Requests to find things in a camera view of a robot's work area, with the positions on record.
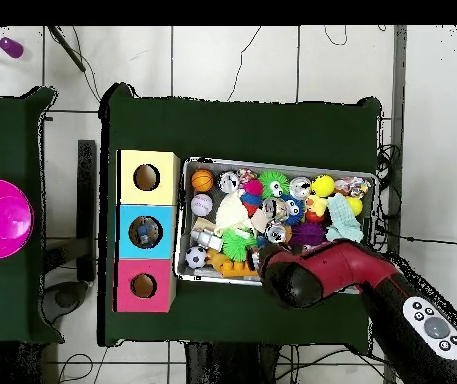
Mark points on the dark green tablecloth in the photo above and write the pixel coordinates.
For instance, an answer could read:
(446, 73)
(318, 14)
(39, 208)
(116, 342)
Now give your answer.
(252, 128)
(12, 300)

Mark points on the small green fuzzy eyed ball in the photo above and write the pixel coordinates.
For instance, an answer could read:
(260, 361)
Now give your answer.
(272, 184)

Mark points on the shallow metal mesh bin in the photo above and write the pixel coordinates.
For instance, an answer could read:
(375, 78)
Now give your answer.
(204, 164)

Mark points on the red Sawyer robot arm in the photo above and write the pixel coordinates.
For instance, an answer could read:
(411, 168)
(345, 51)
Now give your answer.
(332, 260)

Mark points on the light blue cloth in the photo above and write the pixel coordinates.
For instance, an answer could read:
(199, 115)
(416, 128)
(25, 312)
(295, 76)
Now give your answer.
(344, 218)

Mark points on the white toy baseball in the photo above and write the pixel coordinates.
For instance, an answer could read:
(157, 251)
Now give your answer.
(201, 204)

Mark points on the black and white soccer ball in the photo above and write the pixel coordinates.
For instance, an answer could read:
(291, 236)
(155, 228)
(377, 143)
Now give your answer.
(196, 257)

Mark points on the orange toy basketball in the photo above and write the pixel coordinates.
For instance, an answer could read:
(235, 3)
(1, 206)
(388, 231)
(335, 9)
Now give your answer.
(202, 180)

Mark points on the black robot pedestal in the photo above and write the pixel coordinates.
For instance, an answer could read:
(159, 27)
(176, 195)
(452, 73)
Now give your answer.
(228, 364)

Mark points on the purple bottle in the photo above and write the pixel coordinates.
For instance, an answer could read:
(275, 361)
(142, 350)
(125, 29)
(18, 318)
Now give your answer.
(11, 47)

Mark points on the large green fuzzy eyed ball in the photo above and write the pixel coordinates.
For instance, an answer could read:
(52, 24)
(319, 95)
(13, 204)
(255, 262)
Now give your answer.
(236, 244)

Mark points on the yellow smiley ball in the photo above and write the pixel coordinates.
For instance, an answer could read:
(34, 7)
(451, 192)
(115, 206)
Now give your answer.
(322, 186)

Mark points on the silver plastic toy truck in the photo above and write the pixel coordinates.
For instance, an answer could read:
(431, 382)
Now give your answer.
(206, 239)

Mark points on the pink plastic object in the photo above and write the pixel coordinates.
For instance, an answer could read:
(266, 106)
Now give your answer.
(0, 219)

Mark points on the blue fuzzy eyed ball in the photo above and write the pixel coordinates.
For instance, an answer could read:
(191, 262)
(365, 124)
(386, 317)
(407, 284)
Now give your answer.
(294, 208)

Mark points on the purple spiky ball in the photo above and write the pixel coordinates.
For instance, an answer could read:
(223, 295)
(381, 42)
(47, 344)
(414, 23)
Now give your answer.
(308, 234)

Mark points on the wooden box with three holes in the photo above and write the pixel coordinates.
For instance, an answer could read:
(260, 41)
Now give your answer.
(164, 192)

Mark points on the black rod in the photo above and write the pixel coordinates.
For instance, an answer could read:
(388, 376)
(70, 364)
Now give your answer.
(68, 49)

